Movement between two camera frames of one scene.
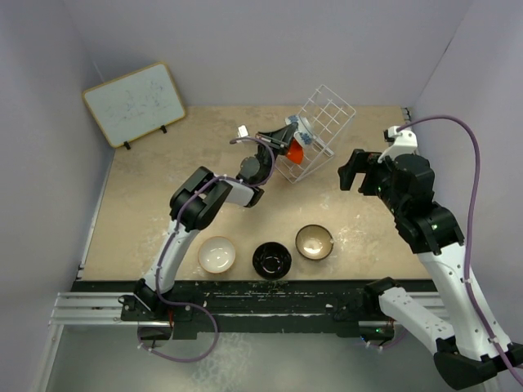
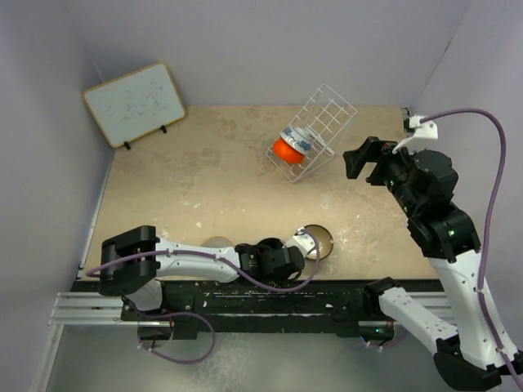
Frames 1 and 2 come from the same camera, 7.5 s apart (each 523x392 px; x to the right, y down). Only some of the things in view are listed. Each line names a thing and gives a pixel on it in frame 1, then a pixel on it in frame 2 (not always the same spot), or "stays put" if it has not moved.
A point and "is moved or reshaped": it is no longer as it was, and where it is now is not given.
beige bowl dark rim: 314,242 stays put
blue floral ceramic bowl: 304,135 is moved or reshaped
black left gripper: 279,140 → 280,278
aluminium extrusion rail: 90,308 stays put
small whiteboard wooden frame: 136,103 stays put
